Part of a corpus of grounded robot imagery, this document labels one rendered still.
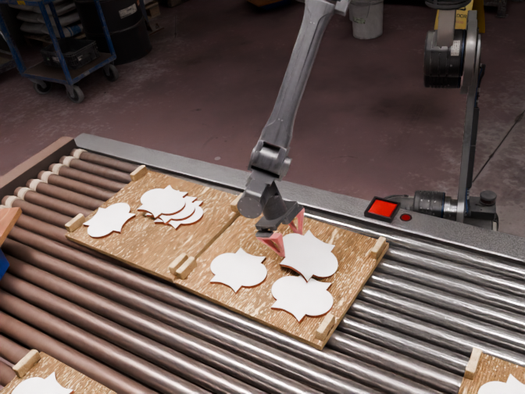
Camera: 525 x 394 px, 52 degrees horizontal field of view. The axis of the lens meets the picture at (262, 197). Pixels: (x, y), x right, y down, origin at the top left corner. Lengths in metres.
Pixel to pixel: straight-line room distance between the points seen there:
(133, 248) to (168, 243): 0.10
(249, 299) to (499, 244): 0.62
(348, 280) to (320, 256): 0.09
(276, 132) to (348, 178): 2.05
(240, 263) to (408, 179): 1.97
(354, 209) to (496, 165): 1.92
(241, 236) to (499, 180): 2.05
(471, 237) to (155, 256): 0.80
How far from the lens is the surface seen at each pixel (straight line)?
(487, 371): 1.16
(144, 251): 1.47
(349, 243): 1.37
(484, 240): 1.44
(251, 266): 1.33
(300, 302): 1.23
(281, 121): 1.16
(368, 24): 4.99
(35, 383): 1.28
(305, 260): 1.29
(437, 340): 1.22
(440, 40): 1.77
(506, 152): 3.47
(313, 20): 1.17
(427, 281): 1.32
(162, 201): 1.58
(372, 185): 3.13
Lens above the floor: 1.86
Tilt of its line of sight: 37 degrees down
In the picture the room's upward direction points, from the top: 9 degrees counter-clockwise
